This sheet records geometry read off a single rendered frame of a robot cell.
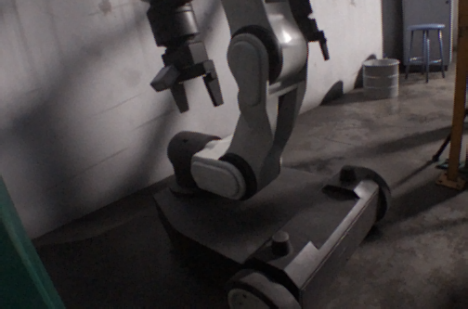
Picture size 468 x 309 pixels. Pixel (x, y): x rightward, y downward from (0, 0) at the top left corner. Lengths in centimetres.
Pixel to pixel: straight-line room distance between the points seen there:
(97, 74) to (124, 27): 24
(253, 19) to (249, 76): 13
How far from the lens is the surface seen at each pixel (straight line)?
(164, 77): 59
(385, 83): 250
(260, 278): 71
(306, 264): 74
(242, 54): 70
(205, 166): 92
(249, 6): 73
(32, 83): 139
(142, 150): 156
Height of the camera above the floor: 70
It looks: 20 degrees down
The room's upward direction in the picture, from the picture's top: 9 degrees counter-clockwise
